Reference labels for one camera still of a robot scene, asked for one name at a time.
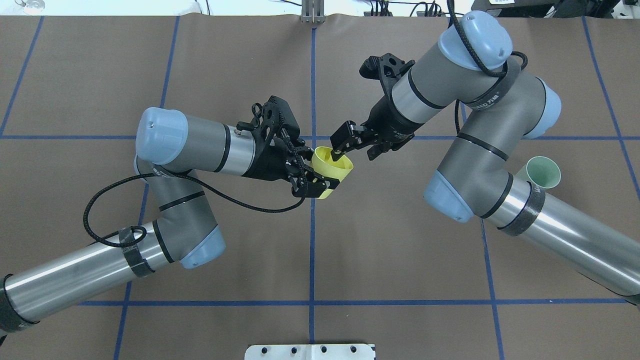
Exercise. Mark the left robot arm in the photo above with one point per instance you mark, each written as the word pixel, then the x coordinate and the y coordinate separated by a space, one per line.
pixel 108 211

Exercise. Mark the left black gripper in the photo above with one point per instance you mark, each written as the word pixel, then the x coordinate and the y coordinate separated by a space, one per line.
pixel 268 164

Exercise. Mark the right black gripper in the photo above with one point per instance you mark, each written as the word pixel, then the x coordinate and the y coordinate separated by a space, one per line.
pixel 387 121

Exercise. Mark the aluminium frame post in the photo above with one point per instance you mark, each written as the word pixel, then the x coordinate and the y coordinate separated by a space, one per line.
pixel 313 11

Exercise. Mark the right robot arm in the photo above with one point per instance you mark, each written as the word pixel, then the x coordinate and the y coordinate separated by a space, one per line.
pixel 474 63

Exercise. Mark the green cup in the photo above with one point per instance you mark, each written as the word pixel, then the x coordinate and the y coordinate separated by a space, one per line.
pixel 542 171

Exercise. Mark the white camera post with base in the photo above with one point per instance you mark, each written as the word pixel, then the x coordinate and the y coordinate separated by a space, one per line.
pixel 336 351

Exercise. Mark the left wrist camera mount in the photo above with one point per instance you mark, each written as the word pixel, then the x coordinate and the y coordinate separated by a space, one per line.
pixel 274 119

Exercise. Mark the yellow cup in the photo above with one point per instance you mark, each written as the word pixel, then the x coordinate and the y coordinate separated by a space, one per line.
pixel 323 164

